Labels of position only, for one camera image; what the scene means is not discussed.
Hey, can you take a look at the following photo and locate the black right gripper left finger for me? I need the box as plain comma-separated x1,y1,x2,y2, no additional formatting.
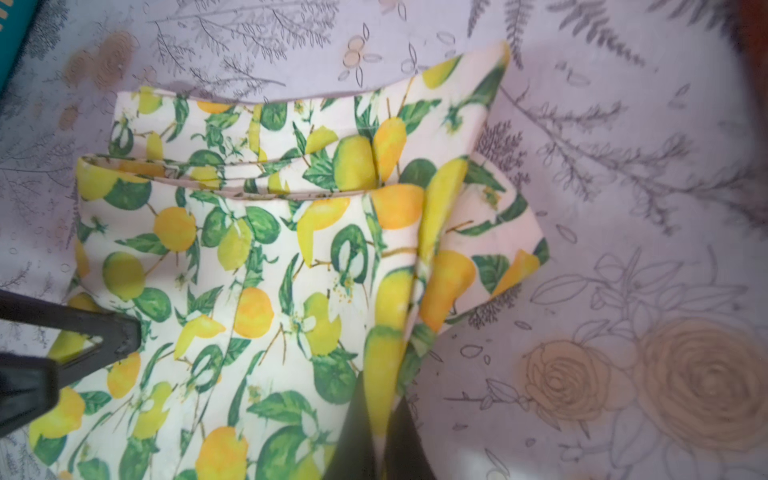
322,374,376,480

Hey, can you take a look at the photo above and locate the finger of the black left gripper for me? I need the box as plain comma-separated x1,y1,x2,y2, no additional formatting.
1,290,142,387
1,353,59,437

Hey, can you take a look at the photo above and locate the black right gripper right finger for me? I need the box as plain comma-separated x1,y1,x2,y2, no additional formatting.
384,400,436,480

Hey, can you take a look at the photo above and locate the lemon print skirt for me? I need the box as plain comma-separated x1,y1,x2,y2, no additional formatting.
28,43,548,479

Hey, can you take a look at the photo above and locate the red plaid skirt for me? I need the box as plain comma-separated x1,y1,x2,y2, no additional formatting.
735,0,767,78

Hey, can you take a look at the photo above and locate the teal plastic basket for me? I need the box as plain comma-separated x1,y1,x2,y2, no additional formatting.
0,0,40,91

